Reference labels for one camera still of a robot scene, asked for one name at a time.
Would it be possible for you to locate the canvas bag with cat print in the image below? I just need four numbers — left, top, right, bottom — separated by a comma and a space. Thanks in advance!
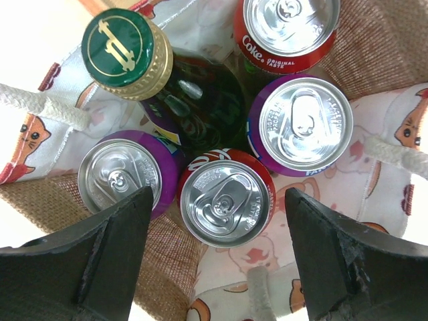
1, 1, 427, 320

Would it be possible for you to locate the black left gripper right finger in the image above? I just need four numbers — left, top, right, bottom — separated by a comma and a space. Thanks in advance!
285, 188, 427, 320

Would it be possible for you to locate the purple Fanta can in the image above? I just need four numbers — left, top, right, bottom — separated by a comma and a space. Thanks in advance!
246, 74, 354, 177
78, 130, 188, 219

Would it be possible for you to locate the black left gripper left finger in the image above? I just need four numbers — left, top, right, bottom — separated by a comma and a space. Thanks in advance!
1, 187, 153, 320

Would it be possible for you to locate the red coke can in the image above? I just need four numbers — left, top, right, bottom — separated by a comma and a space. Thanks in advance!
177, 148, 276, 248
233, 0, 340, 74

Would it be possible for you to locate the green glass bottle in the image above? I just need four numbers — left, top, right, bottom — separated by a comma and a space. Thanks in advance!
81, 8, 247, 153

